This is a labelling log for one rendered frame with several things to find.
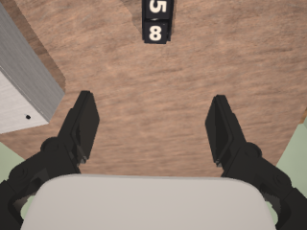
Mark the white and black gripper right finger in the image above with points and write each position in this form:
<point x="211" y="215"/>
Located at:
<point x="243" y="160"/>

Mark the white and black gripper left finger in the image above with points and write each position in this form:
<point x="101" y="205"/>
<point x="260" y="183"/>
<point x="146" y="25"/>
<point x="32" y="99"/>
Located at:
<point x="58" y="156"/>

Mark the black calendar cube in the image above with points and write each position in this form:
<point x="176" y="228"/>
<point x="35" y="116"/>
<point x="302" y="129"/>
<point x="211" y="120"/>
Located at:
<point x="155" y="31"/>
<point x="157" y="9"/>

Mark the black rectangular tray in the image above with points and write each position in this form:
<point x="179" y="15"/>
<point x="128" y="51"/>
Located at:
<point x="169" y="20"/>

